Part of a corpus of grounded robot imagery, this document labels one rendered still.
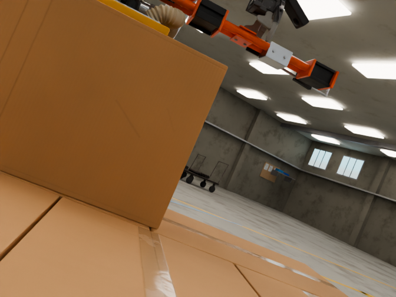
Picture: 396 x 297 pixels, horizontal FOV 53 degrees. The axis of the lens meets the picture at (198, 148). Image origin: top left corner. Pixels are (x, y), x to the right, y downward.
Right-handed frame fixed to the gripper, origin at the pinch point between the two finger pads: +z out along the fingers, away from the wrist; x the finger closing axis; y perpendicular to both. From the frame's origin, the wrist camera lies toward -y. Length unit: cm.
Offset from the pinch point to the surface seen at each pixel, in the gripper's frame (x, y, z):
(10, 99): 19, 48, 39
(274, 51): 3.6, -3.2, 0.4
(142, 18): 15.5, 30.9, 11.5
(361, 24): -512, -278, -291
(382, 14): -455, -275, -291
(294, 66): -1.0, -11.7, 0.0
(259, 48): -0.7, -0.2, 0.0
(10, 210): 42, 36, 53
